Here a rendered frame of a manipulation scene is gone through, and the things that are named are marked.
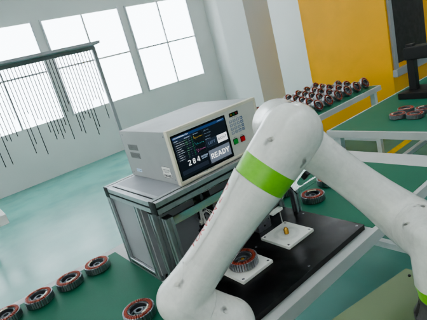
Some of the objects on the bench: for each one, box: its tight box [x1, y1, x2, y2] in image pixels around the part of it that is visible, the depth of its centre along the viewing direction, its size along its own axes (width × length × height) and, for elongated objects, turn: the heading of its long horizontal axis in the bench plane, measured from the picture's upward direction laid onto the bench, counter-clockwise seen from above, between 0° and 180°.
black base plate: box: [166, 207, 365, 320], centre depth 149 cm, size 47×64×2 cm
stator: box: [229, 248, 259, 272], centre depth 140 cm, size 11×11×4 cm
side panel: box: [107, 197, 166, 281], centre depth 158 cm, size 28×3×32 cm, turn 79°
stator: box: [301, 189, 325, 204], centre depth 183 cm, size 11×11×4 cm
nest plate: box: [224, 254, 273, 284], centre depth 141 cm, size 15×15×1 cm
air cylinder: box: [255, 215, 271, 234], centre depth 165 cm, size 5×8×6 cm
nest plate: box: [261, 222, 314, 250], centre depth 154 cm, size 15×15×1 cm
